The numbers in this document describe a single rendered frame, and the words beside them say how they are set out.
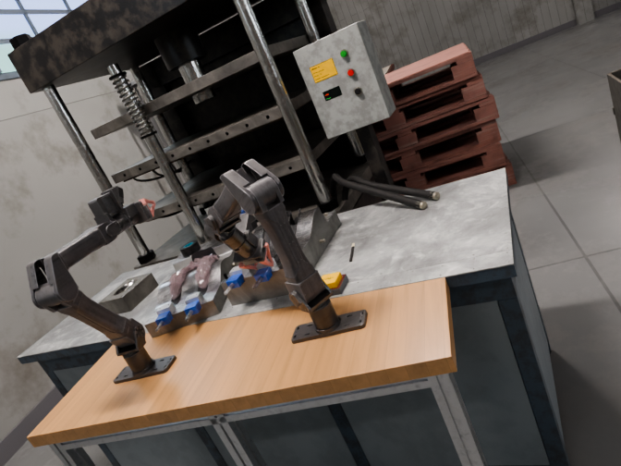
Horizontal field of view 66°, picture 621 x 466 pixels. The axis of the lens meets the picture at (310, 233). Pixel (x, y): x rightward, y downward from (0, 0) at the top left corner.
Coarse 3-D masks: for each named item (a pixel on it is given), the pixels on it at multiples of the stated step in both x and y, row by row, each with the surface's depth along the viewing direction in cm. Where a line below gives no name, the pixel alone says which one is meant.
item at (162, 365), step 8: (136, 352) 137; (144, 352) 139; (128, 360) 137; (136, 360) 137; (144, 360) 138; (152, 360) 142; (160, 360) 142; (168, 360) 139; (128, 368) 145; (136, 368) 138; (144, 368) 138; (152, 368) 139; (160, 368) 137; (168, 368) 136; (120, 376) 142; (128, 376) 140; (136, 376) 138; (144, 376) 138
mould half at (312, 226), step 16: (304, 224) 168; (320, 224) 172; (336, 224) 185; (304, 240) 162; (272, 256) 160; (320, 256) 166; (256, 272) 152; (272, 272) 147; (224, 288) 156; (240, 288) 154; (256, 288) 152; (272, 288) 150
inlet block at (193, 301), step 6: (192, 294) 159; (198, 294) 157; (186, 300) 157; (192, 300) 157; (198, 300) 156; (186, 306) 155; (192, 306) 153; (198, 306) 155; (186, 312) 154; (192, 312) 153; (198, 312) 153; (186, 318) 148
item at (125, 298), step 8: (128, 280) 213; (136, 280) 211; (144, 280) 206; (152, 280) 210; (120, 288) 208; (128, 288) 201; (136, 288) 201; (144, 288) 205; (152, 288) 209; (112, 296) 201; (120, 296) 196; (128, 296) 197; (136, 296) 200; (144, 296) 204; (104, 304) 200; (112, 304) 198; (120, 304) 196; (128, 304) 196; (136, 304) 199; (120, 312) 198
